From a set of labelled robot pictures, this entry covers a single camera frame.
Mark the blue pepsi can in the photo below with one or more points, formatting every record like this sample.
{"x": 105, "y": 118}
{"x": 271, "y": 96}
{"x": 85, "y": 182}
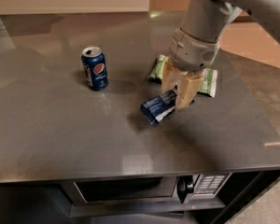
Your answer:
{"x": 93, "y": 61}

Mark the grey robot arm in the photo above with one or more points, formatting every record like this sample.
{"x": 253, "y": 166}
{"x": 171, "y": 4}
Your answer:
{"x": 206, "y": 20}

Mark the green chip bag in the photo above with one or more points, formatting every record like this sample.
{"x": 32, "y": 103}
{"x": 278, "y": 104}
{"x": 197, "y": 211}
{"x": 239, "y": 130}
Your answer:
{"x": 208, "y": 87}

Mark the stainless steel microwave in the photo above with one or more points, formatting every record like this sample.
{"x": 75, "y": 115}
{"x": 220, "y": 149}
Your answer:
{"x": 181, "y": 189}

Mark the dark blue rxbar wrapper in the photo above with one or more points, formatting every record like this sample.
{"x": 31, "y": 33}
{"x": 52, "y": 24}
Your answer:
{"x": 158, "y": 108}

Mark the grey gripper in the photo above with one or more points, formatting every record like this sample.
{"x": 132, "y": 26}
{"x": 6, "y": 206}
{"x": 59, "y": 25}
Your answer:
{"x": 192, "y": 52}

